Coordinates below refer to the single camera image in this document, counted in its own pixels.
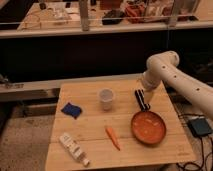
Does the black cable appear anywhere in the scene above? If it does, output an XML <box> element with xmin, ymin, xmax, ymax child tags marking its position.
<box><xmin>175</xmin><ymin>106</ymin><xmax>213</xmax><ymax>171</ymax></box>

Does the orange carrot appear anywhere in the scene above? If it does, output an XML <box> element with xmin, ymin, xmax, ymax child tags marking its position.
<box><xmin>105</xmin><ymin>126</ymin><xmax>121</xmax><ymax>150</ymax></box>

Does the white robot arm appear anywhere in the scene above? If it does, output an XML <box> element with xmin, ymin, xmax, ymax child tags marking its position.
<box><xmin>142</xmin><ymin>51</ymin><xmax>213</xmax><ymax>121</ymax></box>

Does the metal post right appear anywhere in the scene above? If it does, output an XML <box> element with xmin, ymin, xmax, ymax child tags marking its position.
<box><xmin>168</xmin><ymin>0</ymin><xmax>182</xmax><ymax>27</ymax></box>

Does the black power box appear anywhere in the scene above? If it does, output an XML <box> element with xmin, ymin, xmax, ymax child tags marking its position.
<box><xmin>187</xmin><ymin>118</ymin><xmax>212</xmax><ymax>137</ymax></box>

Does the black bag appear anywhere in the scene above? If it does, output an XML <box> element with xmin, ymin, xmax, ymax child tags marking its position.
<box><xmin>102</xmin><ymin>10</ymin><xmax>124</xmax><ymax>25</ymax></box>

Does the orange frying pan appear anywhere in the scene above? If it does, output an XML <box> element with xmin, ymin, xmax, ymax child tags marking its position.
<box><xmin>131</xmin><ymin>89</ymin><xmax>166</xmax><ymax>145</ymax></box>

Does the metal post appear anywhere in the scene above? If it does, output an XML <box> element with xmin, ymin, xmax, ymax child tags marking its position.
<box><xmin>79</xmin><ymin>0</ymin><xmax>90</xmax><ymax>31</ymax></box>
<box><xmin>168</xmin><ymin>0</ymin><xmax>182</xmax><ymax>27</ymax></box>

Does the white bottle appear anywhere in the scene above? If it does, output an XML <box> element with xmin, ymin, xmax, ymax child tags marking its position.
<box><xmin>59</xmin><ymin>133</ymin><xmax>90</xmax><ymax>167</ymax></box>

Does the translucent plastic cup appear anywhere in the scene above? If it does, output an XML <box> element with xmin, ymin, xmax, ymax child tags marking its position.
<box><xmin>98</xmin><ymin>88</ymin><xmax>115</xmax><ymax>111</ymax></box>

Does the orange red object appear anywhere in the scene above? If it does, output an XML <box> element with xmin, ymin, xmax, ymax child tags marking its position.
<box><xmin>125</xmin><ymin>4</ymin><xmax>145</xmax><ymax>23</ymax></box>

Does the blue cloth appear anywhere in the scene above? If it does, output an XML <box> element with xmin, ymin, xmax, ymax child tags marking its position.
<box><xmin>61</xmin><ymin>103</ymin><xmax>82</xmax><ymax>119</ymax></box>

